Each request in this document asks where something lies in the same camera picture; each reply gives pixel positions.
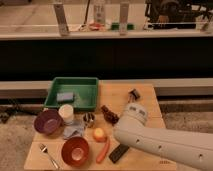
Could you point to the black eraser block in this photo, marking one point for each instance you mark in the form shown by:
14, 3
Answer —
118, 152

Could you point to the red bowl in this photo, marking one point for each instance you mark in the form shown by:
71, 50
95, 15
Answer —
75, 151

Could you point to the small striped metal cup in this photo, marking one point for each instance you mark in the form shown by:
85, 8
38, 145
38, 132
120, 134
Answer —
89, 119

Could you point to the blue sponge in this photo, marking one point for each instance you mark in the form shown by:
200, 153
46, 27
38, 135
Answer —
67, 96

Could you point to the green plastic tray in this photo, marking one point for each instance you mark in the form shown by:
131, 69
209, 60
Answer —
80, 92

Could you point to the purple bowl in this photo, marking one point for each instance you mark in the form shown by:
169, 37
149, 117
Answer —
48, 121

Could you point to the wooden board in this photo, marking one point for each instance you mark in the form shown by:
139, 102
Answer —
115, 97

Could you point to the silver fork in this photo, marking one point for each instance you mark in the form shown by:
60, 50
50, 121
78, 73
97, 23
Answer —
44, 149

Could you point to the brown grape bunch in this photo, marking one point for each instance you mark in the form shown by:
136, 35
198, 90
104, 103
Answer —
109, 116

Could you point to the white cup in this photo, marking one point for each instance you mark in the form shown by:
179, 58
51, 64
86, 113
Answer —
66, 111

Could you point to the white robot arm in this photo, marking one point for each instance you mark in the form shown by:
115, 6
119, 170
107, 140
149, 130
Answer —
190, 148

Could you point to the yellow apple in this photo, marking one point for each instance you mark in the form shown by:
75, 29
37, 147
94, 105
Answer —
99, 135

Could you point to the black brush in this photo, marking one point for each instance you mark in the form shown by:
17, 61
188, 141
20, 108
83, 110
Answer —
133, 96

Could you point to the orange carrot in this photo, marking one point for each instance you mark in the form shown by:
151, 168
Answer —
103, 152

